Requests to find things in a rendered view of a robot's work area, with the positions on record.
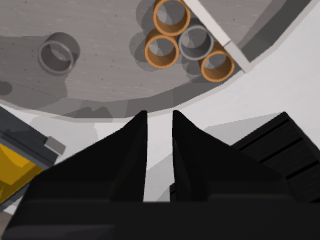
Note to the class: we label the grey round turntable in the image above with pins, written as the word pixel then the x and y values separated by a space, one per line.
pixel 111 82

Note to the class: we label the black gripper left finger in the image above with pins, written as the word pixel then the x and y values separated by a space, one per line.
pixel 113 168

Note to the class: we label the grey metal bushing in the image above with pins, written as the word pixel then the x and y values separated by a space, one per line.
pixel 50 61
pixel 199 52

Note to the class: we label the yellow bin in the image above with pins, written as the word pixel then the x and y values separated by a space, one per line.
pixel 15 172

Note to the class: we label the bronze bushing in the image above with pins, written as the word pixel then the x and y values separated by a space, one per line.
pixel 221 73
pixel 171 30
pixel 160 61

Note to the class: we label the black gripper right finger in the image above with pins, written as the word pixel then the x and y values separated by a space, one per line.
pixel 218 172

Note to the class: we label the dark grey divided bin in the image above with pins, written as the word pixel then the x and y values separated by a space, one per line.
pixel 26 141

